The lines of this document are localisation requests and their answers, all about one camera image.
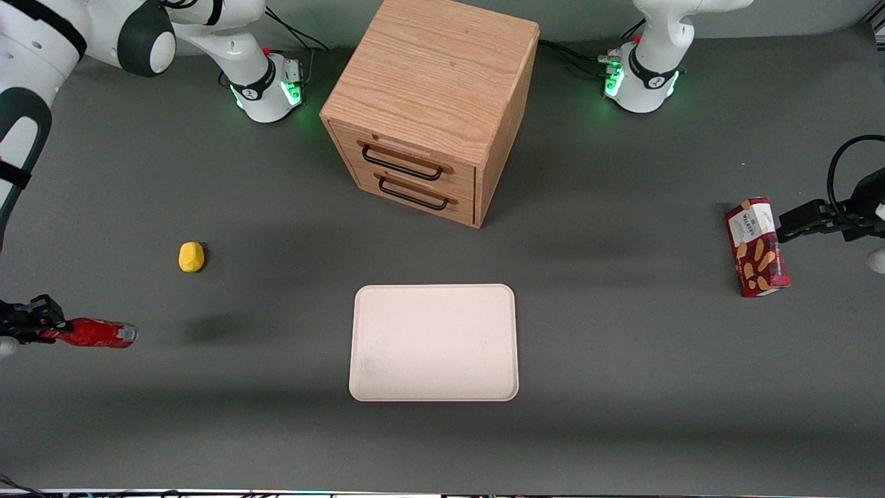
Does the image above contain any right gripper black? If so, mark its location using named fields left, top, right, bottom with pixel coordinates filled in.
left=0, top=295, right=67, bottom=345

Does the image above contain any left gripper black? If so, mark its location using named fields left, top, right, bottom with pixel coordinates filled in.
left=778, top=168, right=885, bottom=243

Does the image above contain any red coke bottle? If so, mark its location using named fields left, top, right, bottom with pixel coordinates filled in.
left=41, top=317, right=138, bottom=349

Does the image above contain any white rectangular tray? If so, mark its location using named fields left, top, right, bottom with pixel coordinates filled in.
left=348, top=284, right=520, bottom=403

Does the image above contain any red shortbread biscuit box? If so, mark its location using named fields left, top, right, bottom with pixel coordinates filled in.
left=725, top=196, right=792, bottom=299

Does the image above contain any yellow lemon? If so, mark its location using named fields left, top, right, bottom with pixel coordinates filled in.
left=178, top=241, right=206, bottom=273

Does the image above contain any wooden drawer front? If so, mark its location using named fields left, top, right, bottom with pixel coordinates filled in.
left=344, top=158, right=477, bottom=228
left=329, top=120, right=478, bottom=201

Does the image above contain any wooden drawer cabinet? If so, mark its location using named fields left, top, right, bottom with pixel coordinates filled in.
left=319, top=0, right=541, bottom=229

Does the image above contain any black looped gripper cable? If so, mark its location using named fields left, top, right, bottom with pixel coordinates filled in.
left=827, top=134, right=885, bottom=210

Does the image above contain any black left arm base cable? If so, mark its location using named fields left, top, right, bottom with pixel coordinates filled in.
left=539, top=38, right=620, bottom=75

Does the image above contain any black arm base cable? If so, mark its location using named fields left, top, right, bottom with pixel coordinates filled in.
left=539, top=38, right=620, bottom=75
left=265, top=6, right=329, bottom=53

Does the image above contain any black right arm base cable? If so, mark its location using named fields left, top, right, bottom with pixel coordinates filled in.
left=265, top=6, right=329, bottom=53

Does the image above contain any black metal drawer handle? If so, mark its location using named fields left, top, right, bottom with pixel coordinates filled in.
left=378, top=176, right=449, bottom=211
left=360, top=141, right=445, bottom=182

